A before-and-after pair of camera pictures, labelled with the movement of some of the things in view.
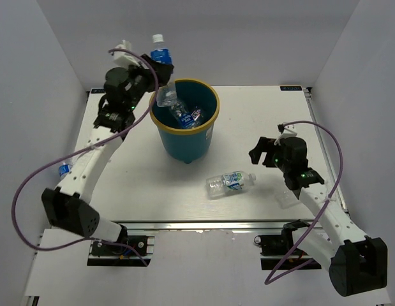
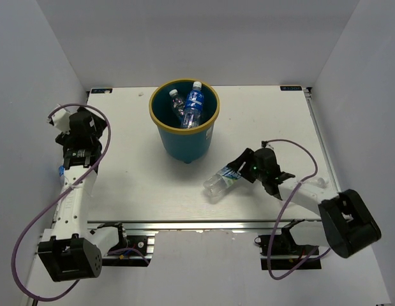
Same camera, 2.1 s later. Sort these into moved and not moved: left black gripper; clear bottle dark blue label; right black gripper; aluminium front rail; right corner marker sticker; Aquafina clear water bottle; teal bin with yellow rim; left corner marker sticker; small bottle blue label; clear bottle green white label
Moved: Aquafina clear water bottle; clear bottle dark blue label; left black gripper; clear bottle green white label; right black gripper
Not moved: small bottle blue label; left corner marker sticker; teal bin with yellow rim; right corner marker sticker; aluminium front rail
